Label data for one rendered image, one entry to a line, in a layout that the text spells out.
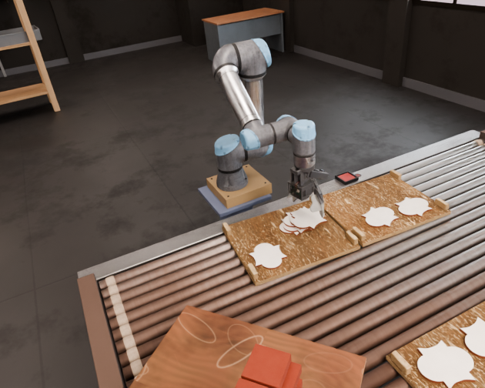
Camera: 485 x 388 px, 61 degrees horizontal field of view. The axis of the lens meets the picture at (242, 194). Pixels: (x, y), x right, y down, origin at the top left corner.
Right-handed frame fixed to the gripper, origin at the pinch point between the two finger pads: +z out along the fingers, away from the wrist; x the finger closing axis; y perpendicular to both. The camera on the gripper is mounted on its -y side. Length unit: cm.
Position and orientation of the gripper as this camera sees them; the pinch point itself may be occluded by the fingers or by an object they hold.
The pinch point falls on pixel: (309, 209)
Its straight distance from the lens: 156.9
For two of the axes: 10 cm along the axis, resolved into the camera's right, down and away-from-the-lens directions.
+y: -7.8, 3.9, -4.8
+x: 6.2, 3.7, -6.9
